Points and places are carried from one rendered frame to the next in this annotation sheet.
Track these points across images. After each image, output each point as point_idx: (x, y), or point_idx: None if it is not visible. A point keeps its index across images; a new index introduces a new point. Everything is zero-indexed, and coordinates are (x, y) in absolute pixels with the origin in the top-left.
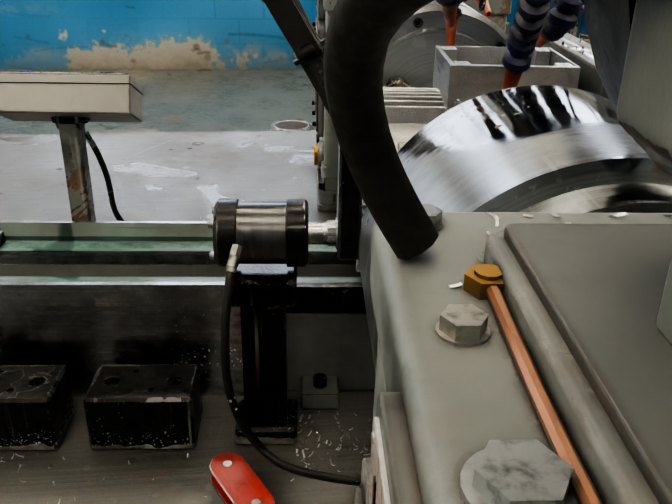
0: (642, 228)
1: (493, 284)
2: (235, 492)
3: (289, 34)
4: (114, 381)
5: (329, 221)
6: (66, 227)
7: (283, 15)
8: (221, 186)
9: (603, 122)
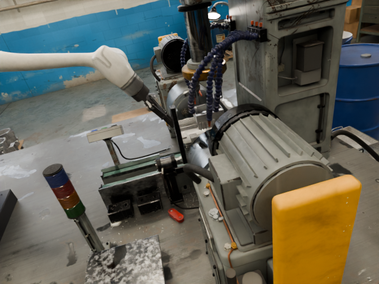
0: None
1: (209, 186)
2: (175, 216)
3: (159, 115)
4: (141, 200)
5: (179, 156)
6: (117, 167)
7: (157, 112)
8: (142, 136)
9: None
